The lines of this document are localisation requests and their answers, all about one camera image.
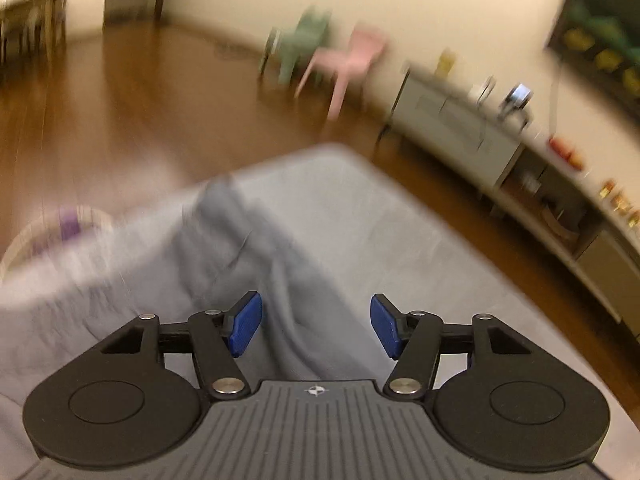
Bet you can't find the small white gadget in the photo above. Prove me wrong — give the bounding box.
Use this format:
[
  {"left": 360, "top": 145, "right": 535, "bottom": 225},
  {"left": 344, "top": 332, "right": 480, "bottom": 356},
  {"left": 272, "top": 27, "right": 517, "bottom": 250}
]
[{"left": 497, "top": 82, "right": 533, "bottom": 121}]

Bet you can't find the purple item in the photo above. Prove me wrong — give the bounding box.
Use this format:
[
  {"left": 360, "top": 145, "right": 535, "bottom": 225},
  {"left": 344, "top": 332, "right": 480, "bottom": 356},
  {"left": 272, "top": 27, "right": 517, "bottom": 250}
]
[{"left": 57, "top": 207, "right": 83, "bottom": 241}]

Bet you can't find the red fruit plate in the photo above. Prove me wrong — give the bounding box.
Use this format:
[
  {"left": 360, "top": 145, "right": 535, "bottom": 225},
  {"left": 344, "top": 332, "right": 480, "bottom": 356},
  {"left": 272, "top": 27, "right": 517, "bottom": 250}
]
[{"left": 547, "top": 135, "right": 586, "bottom": 171}]

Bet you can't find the small yellow ornament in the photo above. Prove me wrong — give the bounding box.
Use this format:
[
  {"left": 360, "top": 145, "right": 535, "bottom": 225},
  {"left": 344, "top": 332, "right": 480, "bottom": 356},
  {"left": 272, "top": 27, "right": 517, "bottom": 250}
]
[{"left": 435, "top": 49, "right": 457, "bottom": 78}]

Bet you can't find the long tv cabinet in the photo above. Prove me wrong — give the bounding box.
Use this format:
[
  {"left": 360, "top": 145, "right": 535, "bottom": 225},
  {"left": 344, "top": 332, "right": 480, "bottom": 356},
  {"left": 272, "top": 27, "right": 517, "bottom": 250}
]
[{"left": 377, "top": 60, "right": 640, "bottom": 341}]

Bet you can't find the woven basket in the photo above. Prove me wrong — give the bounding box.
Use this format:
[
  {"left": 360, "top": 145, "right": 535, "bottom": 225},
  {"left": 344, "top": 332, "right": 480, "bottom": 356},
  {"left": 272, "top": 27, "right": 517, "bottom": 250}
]
[{"left": 0, "top": 204, "right": 116, "bottom": 281}]

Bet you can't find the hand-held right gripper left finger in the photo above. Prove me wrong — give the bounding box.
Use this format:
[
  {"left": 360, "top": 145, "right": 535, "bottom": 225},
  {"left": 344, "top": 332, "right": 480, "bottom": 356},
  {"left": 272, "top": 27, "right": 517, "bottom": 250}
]
[{"left": 97, "top": 290, "right": 264, "bottom": 404}]

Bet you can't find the green child chair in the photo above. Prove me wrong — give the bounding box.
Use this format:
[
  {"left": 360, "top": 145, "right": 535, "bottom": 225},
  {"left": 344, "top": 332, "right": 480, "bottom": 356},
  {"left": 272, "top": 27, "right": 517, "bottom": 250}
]
[{"left": 257, "top": 5, "right": 333, "bottom": 86}]

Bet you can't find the wall television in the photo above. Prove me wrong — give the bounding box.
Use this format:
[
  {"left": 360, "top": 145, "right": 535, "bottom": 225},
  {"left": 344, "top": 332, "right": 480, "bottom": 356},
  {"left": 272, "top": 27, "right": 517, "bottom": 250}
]
[{"left": 545, "top": 0, "right": 640, "bottom": 126}]

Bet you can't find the gold bowl ornament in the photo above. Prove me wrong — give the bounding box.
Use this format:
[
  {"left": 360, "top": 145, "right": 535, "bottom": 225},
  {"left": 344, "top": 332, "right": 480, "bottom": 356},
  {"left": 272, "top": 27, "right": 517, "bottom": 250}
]
[{"left": 612, "top": 192, "right": 638, "bottom": 218}]

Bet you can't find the grey garment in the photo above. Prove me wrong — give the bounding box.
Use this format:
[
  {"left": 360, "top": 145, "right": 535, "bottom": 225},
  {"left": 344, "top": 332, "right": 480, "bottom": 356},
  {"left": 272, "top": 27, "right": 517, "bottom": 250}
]
[{"left": 85, "top": 175, "right": 386, "bottom": 396}]

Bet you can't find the dining table with chairs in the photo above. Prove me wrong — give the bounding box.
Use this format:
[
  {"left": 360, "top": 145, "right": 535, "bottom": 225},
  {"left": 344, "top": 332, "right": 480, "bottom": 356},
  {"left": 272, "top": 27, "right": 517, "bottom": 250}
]
[{"left": 0, "top": 0, "right": 68, "bottom": 66}]

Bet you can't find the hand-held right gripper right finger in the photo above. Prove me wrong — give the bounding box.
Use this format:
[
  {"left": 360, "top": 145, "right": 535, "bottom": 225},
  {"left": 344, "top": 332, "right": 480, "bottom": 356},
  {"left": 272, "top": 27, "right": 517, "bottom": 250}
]
[{"left": 369, "top": 293, "right": 535, "bottom": 404}]

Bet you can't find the pink child chair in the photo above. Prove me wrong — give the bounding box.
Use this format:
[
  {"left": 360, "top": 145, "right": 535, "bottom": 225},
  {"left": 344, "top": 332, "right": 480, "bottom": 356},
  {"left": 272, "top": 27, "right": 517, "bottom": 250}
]
[{"left": 295, "top": 22, "right": 388, "bottom": 121}]

